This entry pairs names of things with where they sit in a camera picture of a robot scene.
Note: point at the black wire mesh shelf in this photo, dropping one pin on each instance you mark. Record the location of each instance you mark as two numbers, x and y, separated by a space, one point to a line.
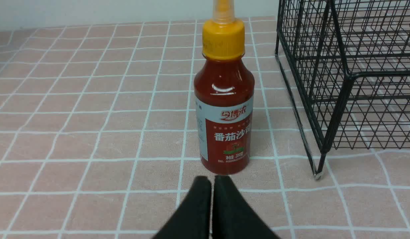
346 66

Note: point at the red ketchup bottle yellow cap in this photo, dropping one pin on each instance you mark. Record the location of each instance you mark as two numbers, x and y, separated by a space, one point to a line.
224 92

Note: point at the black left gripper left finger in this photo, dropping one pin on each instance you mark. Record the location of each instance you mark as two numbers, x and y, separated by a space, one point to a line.
191 220

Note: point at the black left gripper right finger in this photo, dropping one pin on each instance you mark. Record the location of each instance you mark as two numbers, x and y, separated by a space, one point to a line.
232 217

